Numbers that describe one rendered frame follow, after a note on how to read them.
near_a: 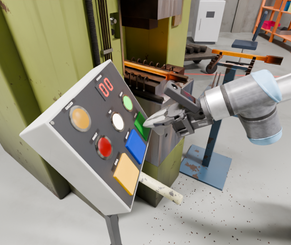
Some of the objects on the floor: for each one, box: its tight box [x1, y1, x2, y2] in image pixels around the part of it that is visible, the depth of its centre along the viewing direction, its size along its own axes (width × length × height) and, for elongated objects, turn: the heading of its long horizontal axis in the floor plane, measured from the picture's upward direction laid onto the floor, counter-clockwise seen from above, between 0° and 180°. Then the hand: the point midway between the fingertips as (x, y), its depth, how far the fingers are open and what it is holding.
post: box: [104, 214, 122, 245], centre depth 86 cm, size 4×4×108 cm
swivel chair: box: [225, 11, 268, 72], centre depth 358 cm, size 56×54×97 cm
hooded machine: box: [191, 0, 225, 44], centre depth 514 cm, size 75×66×146 cm
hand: (145, 122), depth 63 cm, fingers closed
